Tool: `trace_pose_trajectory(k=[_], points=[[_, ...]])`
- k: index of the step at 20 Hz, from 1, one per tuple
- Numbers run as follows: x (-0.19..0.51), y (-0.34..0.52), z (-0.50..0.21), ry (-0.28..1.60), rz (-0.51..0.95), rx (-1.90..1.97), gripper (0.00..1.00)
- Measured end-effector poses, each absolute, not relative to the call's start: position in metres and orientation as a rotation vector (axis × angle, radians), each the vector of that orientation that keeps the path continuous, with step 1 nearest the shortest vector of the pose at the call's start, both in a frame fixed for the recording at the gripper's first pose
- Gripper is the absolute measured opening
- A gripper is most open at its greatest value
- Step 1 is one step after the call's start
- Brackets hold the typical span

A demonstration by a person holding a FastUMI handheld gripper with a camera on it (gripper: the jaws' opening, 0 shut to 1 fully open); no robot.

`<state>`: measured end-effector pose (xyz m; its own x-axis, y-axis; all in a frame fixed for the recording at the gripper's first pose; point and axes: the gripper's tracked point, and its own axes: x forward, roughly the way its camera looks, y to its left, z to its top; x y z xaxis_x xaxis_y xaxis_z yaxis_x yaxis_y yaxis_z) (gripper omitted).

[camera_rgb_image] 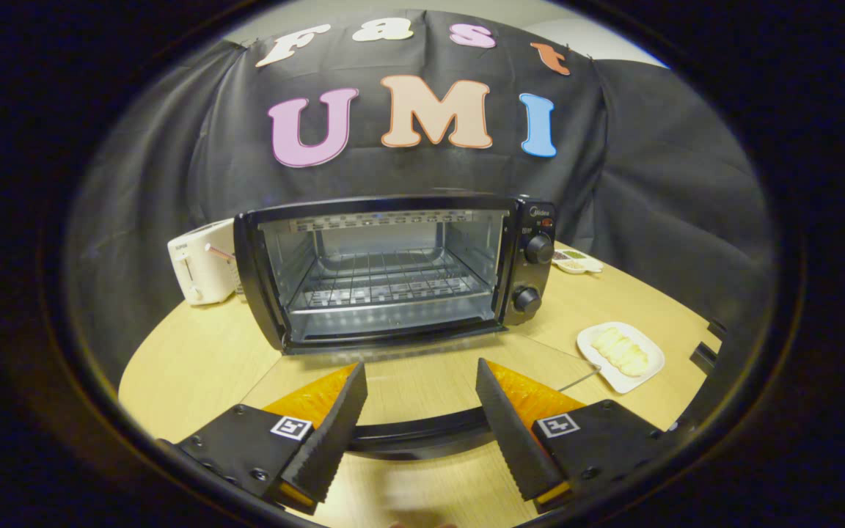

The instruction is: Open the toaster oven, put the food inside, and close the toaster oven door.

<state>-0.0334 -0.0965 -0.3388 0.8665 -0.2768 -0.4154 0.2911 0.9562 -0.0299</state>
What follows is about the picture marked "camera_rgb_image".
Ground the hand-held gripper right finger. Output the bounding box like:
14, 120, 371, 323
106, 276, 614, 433
475, 358, 676, 514

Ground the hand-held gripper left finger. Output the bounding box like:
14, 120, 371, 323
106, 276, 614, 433
158, 361, 369, 514

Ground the pale twisted bread roll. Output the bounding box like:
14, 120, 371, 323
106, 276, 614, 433
590, 326, 650, 378

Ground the black toaster oven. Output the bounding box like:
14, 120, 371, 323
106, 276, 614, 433
234, 194, 604, 461

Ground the white pop-up toaster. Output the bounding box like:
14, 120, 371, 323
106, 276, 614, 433
167, 219, 242, 307

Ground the white square plate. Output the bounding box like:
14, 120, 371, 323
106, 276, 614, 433
577, 321, 666, 395

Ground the white divided condiment dish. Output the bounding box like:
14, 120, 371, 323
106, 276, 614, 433
551, 248, 604, 275

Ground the black backdrop cloth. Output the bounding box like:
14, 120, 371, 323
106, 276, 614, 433
67, 9, 777, 386

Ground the wire oven rack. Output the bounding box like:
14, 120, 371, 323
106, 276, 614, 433
295, 247, 493, 312

